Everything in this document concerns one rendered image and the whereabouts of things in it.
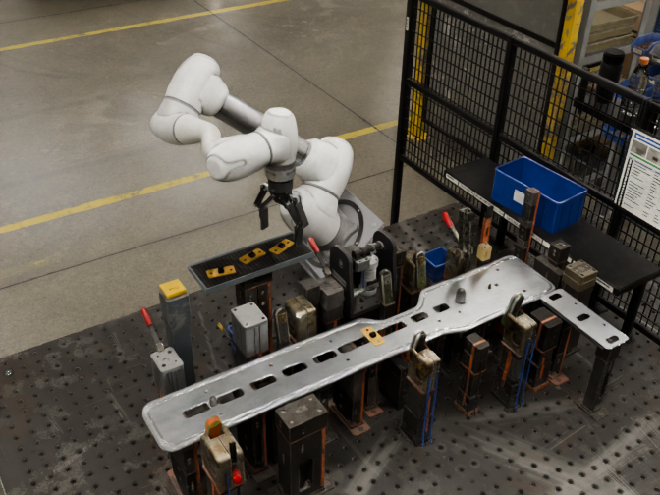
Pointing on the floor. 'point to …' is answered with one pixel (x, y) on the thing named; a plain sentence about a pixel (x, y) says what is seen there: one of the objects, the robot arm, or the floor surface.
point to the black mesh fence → (517, 129)
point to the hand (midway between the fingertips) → (281, 233)
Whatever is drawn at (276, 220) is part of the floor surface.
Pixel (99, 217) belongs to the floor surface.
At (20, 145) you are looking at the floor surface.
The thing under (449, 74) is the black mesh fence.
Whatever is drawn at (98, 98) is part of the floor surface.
